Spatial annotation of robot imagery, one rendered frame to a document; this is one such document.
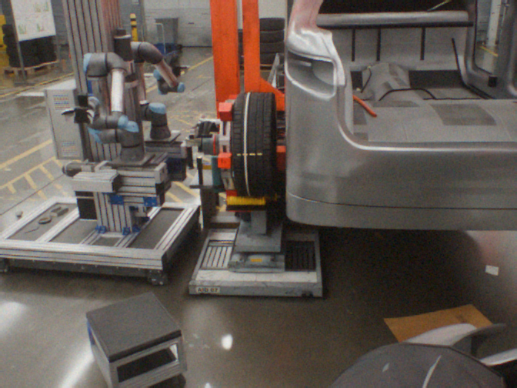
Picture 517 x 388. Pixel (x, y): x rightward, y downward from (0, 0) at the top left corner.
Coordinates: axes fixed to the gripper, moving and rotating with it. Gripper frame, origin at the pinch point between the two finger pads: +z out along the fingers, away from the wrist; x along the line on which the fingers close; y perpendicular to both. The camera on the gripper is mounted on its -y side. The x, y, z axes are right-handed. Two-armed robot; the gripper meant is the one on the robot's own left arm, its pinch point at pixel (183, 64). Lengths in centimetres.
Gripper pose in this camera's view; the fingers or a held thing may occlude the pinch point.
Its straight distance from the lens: 417.7
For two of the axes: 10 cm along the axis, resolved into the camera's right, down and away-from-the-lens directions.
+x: 9.0, 2.6, -3.5
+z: 4.2, -3.5, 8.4
